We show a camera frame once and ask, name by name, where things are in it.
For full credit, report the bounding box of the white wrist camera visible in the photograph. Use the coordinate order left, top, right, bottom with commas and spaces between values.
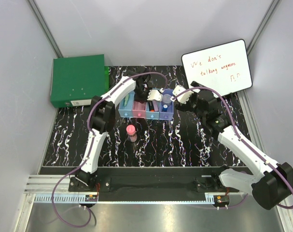
147, 88, 164, 102
170, 85, 194, 104

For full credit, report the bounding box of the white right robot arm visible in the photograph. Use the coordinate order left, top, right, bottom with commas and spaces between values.
171, 85, 293, 210

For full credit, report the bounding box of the black orange-capped marker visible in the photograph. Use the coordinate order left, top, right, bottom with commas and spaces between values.
148, 101, 155, 112

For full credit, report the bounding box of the green ring binder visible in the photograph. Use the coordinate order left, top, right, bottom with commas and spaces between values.
50, 54, 109, 108

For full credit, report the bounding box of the green transparent highlighter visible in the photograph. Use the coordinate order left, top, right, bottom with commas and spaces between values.
123, 94, 130, 107

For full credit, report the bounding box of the aluminium front rail frame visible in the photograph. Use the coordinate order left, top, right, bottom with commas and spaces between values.
14, 94, 293, 232

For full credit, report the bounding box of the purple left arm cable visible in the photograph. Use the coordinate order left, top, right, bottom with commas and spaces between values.
51, 72, 168, 228

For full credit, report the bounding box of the light blue drawer bin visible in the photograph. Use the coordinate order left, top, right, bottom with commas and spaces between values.
118, 91, 134, 118

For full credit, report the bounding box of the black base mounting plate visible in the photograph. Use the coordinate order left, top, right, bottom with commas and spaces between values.
69, 167, 234, 203

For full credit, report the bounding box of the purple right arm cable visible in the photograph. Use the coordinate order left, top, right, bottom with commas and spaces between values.
169, 87, 293, 210

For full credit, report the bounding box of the blue and grey bottle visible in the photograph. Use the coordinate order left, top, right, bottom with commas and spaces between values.
162, 104, 168, 112

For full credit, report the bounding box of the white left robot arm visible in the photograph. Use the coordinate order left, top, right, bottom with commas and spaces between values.
75, 72, 151, 191

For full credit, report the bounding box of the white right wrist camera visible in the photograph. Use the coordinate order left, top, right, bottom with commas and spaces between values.
170, 85, 194, 104

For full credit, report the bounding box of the colourful pink-capped tube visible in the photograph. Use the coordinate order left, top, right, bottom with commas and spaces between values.
126, 125, 137, 143

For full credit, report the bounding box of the white dry-erase board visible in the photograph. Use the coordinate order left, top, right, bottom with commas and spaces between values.
181, 39, 252, 96

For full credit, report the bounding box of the black marble pattern mat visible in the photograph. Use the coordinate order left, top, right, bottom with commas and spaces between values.
40, 65, 258, 168

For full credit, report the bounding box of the sky blue drawer bin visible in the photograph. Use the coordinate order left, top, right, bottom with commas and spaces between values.
146, 101, 159, 120

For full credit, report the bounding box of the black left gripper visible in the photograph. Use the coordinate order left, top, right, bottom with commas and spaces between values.
134, 86, 154, 103

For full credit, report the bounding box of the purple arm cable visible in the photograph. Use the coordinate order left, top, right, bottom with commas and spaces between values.
51, 72, 168, 228
169, 87, 293, 210

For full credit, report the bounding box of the purple drawer bin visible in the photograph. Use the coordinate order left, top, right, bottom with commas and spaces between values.
159, 89, 174, 120

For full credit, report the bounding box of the lilac highlighter pen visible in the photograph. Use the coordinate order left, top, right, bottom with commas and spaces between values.
153, 101, 159, 112

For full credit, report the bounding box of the pink drawer bin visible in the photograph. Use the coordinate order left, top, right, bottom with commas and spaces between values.
132, 101, 146, 118

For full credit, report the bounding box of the clear jar of bands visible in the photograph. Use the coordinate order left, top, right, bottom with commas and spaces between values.
161, 94, 172, 106

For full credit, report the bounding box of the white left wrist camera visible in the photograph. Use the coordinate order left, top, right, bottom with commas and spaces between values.
147, 88, 164, 102

